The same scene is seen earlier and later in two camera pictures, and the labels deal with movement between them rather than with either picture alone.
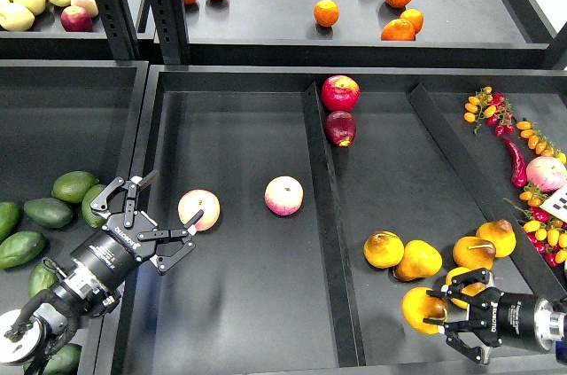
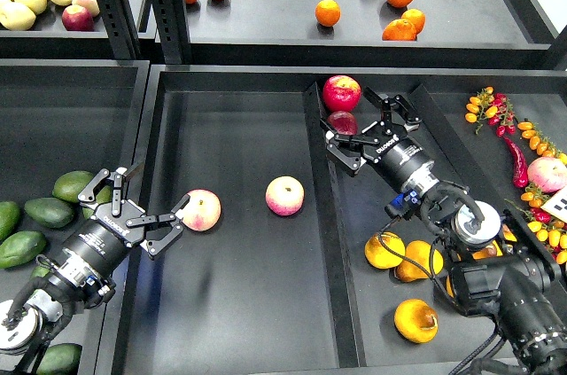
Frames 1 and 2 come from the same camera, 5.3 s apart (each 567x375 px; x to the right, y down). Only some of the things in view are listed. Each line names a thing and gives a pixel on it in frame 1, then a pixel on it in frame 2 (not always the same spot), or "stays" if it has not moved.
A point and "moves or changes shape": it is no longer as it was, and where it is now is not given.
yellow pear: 384,250 stays
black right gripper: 507,317 → 382,142
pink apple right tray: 547,173 stays
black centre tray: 327,192 stays
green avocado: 9,218 stays
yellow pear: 417,305 moves or changes shape
